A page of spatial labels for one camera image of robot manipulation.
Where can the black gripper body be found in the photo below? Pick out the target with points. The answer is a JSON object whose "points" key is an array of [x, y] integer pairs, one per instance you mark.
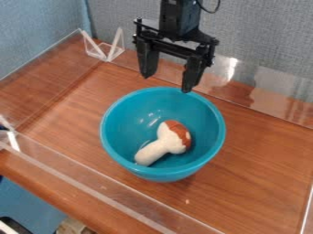
{"points": [[174, 33]]}

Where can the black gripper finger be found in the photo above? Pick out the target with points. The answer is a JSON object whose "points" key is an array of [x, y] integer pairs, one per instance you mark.
{"points": [[194, 69], [147, 57]]}

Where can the white brown toy mushroom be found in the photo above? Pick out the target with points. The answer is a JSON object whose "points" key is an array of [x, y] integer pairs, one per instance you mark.
{"points": [[172, 140]]}

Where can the blue plastic bowl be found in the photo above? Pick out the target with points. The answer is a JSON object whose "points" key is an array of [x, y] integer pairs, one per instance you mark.
{"points": [[130, 124]]}

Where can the clear acrylic back panel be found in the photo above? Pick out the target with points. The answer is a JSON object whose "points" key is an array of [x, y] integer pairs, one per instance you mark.
{"points": [[262, 89]]}

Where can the clear acrylic front panel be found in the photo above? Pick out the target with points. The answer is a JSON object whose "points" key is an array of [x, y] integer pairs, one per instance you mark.
{"points": [[104, 189]]}

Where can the clear acrylic corner bracket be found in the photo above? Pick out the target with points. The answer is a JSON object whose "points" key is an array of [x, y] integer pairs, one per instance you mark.
{"points": [[104, 51]]}

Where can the clear acrylic front bracket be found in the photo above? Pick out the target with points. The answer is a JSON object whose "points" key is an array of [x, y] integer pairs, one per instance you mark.
{"points": [[8, 134]]}

